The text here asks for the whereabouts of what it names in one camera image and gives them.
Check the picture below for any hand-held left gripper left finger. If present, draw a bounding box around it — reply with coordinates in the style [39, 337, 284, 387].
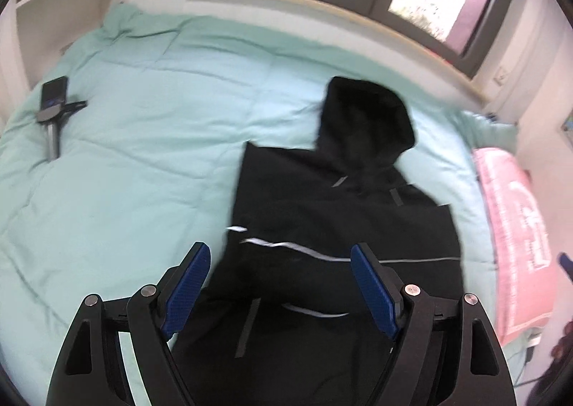
[45, 242, 211, 406]

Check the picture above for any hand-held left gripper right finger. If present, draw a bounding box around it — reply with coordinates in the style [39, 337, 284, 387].
[350, 242, 517, 406]

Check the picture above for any black hoodie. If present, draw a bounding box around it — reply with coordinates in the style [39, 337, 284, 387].
[170, 76, 464, 406]

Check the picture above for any pink patterned pillow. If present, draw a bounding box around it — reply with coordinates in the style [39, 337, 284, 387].
[472, 147, 560, 346]

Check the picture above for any green pillow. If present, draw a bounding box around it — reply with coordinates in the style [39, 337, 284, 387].
[457, 110, 520, 156]

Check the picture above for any green quilt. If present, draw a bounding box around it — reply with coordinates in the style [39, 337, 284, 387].
[0, 3, 538, 406]

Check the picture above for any black phone on stick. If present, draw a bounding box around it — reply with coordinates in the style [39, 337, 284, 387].
[37, 77, 69, 122]

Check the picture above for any wooden window sill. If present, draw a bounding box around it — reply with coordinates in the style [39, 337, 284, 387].
[187, 0, 486, 102]

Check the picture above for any white wall shelf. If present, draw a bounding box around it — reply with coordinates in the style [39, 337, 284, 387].
[13, 0, 130, 89]

